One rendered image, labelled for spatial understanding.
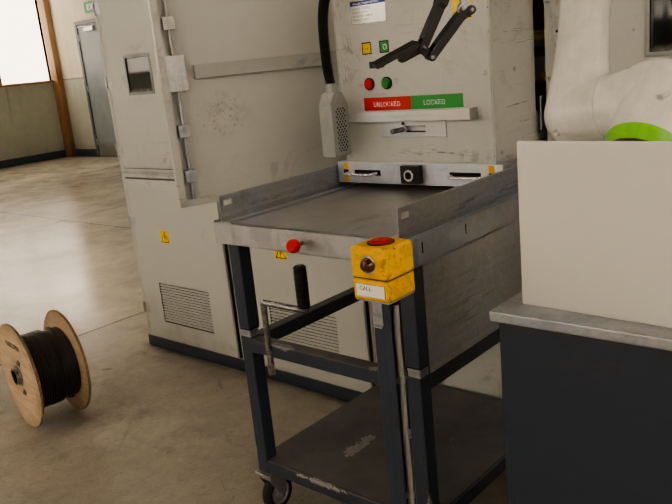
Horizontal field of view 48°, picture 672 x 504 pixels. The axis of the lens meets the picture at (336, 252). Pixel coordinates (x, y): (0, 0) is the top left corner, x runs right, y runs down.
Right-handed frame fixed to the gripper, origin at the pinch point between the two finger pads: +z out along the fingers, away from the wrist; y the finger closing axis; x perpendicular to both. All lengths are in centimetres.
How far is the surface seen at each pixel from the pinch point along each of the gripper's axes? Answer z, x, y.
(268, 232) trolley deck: 31, -62, -42
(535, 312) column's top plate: -7, -5, -60
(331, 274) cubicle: 24, -132, -90
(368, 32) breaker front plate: -17, -97, -18
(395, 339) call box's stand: 17, -10, -54
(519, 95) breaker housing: -42, -75, -46
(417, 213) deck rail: 0, -37, -46
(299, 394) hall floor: 57, -140, -131
